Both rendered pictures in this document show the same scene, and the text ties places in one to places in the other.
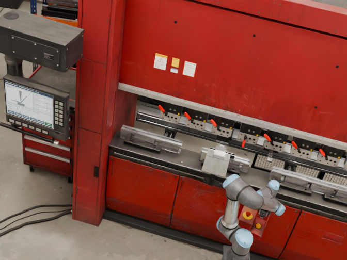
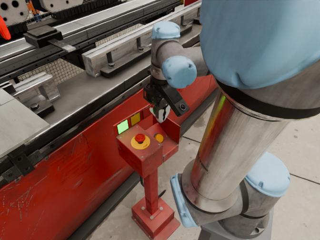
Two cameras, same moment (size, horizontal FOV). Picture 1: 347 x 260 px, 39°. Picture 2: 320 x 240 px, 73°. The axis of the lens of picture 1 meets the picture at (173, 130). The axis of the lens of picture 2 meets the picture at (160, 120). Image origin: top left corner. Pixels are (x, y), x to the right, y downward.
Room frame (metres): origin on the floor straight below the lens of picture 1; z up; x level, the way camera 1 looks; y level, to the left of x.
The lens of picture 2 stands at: (2.19, -0.22, 1.40)
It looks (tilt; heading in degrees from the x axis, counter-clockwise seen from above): 44 degrees down; 300
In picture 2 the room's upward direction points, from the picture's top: straight up
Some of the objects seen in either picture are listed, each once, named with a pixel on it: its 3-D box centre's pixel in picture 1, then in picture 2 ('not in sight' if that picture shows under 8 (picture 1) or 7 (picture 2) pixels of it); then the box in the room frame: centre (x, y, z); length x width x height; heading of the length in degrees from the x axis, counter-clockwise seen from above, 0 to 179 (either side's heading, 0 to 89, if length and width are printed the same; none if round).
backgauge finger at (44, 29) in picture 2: (270, 150); (53, 39); (3.04, -0.79, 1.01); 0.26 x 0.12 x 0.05; 172
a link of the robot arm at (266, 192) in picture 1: (264, 196); (182, 64); (2.38, -0.68, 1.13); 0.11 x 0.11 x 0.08; 44
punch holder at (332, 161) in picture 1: (330, 152); not in sight; (2.82, -1.15, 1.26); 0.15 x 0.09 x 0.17; 82
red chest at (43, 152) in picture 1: (59, 125); not in sight; (3.48, 1.06, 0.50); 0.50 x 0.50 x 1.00; 82
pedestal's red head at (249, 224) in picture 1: (252, 220); (148, 139); (2.51, -0.70, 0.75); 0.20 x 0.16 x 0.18; 74
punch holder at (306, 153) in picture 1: (302, 145); not in sight; (2.85, -0.95, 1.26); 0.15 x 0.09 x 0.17; 82
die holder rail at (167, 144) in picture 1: (151, 139); not in sight; (3.00, 0.16, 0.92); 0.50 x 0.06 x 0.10; 82
